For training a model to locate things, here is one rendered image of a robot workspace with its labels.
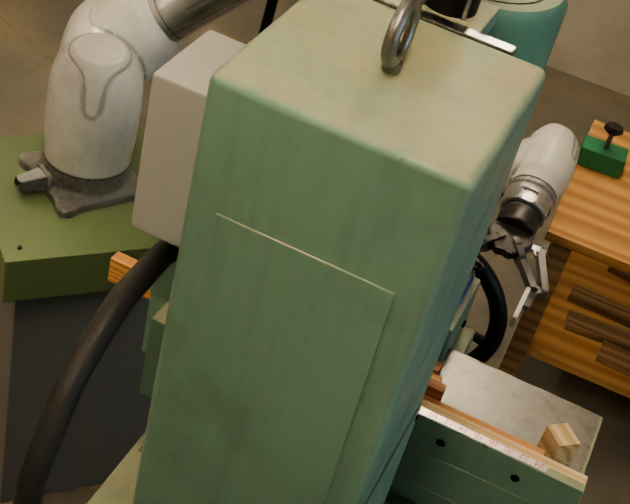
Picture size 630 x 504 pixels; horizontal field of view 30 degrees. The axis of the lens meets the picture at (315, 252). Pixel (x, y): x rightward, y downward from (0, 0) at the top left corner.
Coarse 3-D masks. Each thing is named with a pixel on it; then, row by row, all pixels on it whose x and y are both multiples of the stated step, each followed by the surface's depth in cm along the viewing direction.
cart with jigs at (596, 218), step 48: (624, 144) 298; (576, 192) 276; (624, 192) 281; (576, 240) 261; (624, 240) 265; (576, 288) 303; (624, 288) 311; (528, 336) 281; (576, 336) 291; (624, 336) 292; (624, 384) 281
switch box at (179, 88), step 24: (192, 48) 100; (216, 48) 101; (240, 48) 102; (168, 72) 96; (192, 72) 97; (168, 96) 96; (192, 96) 95; (168, 120) 97; (192, 120) 96; (144, 144) 100; (168, 144) 99; (192, 144) 98; (144, 168) 101; (168, 168) 100; (192, 168) 99; (144, 192) 103; (168, 192) 101; (144, 216) 104; (168, 216) 103; (168, 240) 104
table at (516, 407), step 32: (448, 352) 166; (448, 384) 161; (480, 384) 162; (512, 384) 164; (480, 416) 157; (512, 416) 159; (544, 416) 160; (576, 416) 161; (416, 448) 150; (416, 480) 153; (448, 480) 151; (480, 480) 149
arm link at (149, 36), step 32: (96, 0) 217; (128, 0) 210; (160, 0) 210; (192, 0) 209; (224, 0) 209; (64, 32) 216; (96, 32) 209; (128, 32) 210; (160, 32) 211; (192, 32) 215; (160, 64) 215
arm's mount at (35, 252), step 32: (0, 160) 212; (0, 192) 206; (32, 192) 208; (0, 224) 199; (32, 224) 201; (64, 224) 203; (96, 224) 205; (128, 224) 207; (0, 256) 195; (32, 256) 195; (64, 256) 197; (96, 256) 199; (0, 288) 198; (32, 288) 198; (64, 288) 201; (96, 288) 204
